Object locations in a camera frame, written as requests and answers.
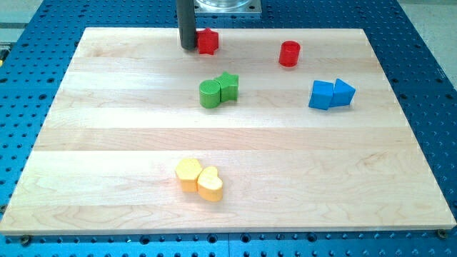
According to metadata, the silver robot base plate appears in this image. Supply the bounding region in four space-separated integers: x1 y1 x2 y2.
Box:
194 0 262 17

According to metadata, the light wooden board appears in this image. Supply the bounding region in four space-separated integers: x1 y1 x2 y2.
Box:
1 27 456 236

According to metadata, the blue cube block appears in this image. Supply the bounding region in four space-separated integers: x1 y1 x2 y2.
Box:
308 80 333 110

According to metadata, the green star block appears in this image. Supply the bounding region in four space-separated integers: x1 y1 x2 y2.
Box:
215 71 238 102

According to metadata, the yellow hexagon block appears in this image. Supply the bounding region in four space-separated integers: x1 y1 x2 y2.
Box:
175 158 203 192

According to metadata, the red cylinder block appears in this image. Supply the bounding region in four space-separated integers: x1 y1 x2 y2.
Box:
278 41 301 67

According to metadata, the green cylinder block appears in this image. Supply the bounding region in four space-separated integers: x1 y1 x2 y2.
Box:
199 80 221 109

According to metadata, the blue perforated metal table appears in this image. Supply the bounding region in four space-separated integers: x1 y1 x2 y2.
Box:
1 0 456 256

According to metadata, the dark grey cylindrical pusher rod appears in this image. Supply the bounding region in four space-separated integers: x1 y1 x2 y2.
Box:
176 0 196 50

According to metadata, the red star block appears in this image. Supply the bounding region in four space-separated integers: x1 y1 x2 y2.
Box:
196 28 219 55

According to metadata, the yellow heart block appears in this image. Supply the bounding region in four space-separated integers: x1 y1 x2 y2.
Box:
197 166 224 202

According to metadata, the blue triangular prism block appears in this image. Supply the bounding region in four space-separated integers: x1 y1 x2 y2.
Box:
330 79 356 107

